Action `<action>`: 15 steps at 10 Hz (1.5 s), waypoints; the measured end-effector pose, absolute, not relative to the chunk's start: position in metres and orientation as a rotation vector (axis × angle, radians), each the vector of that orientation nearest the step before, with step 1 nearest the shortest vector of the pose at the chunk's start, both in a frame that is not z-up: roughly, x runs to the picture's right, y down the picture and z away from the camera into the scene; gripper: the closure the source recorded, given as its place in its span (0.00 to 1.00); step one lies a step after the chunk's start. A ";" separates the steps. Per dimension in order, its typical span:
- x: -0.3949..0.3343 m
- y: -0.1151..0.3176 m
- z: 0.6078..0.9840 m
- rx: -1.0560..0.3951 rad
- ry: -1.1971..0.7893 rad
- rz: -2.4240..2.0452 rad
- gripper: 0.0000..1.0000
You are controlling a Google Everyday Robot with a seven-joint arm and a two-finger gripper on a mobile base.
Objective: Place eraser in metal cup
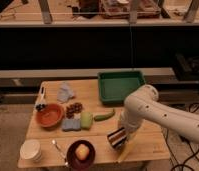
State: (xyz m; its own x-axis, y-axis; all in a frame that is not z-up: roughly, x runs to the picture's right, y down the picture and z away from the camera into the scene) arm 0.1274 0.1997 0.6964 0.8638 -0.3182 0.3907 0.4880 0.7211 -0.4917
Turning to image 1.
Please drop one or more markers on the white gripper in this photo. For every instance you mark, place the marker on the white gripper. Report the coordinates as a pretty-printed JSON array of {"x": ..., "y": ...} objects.
[{"x": 128, "y": 122}]

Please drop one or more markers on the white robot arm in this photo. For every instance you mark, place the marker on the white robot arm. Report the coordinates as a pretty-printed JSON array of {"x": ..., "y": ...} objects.
[{"x": 143, "y": 104}]

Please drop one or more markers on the striped cup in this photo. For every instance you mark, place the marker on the striped cup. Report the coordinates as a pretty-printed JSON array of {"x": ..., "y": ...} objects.
[{"x": 117, "y": 138}]

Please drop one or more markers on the white metal cup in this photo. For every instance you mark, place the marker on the white metal cup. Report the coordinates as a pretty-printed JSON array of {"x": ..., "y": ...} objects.
[{"x": 31, "y": 150}]

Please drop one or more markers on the green cucumber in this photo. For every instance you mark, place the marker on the green cucumber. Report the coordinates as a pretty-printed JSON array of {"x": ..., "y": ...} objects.
[{"x": 104, "y": 116}]

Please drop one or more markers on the yellow banana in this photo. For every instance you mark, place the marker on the yellow banana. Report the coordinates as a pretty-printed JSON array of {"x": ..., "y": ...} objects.
[{"x": 128, "y": 147}]

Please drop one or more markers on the green plastic tray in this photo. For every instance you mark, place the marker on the green plastic tray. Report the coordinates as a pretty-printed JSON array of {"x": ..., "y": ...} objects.
[{"x": 114, "y": 87}]

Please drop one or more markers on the brown grape bunch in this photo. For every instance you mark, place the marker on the brown grape bunch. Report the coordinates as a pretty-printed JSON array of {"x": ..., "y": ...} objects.
[{"x": 72, "y": 109}]

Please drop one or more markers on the yellow fruit on plate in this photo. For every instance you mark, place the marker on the yellow fruit on plate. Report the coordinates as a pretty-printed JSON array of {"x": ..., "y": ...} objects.
[{"x": 82, "y": 152}]

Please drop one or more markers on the wooden table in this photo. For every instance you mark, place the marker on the wooden table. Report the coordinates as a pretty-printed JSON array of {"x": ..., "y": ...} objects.
[{"x": 150, "y": 143}]

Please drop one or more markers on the blue sponge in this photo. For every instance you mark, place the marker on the blue sponge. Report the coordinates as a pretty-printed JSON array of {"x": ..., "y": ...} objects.
[{"x": 71, "y": 125}]

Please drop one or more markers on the crumpled grey cloth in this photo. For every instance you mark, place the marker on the crumpled grey cloth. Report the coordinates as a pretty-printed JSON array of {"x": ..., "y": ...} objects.
[{"x": 65, "y": 93}]

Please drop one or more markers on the dark red plate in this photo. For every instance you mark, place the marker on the dark red plate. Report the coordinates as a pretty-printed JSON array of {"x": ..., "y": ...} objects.
[{"x": 80, "y": 165}]

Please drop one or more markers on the orange bowl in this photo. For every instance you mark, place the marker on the orange bowl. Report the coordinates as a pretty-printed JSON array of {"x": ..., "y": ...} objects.
[{"x": 49, "y": 116}]

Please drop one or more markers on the metal spoon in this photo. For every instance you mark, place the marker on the metal spoon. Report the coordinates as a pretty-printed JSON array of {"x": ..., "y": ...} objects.
[{"x": 57, "y": 146}]

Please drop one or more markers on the white handled brush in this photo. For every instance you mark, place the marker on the white handled brush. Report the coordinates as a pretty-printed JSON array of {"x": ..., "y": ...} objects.
[{"x": 41, "y": 102}]

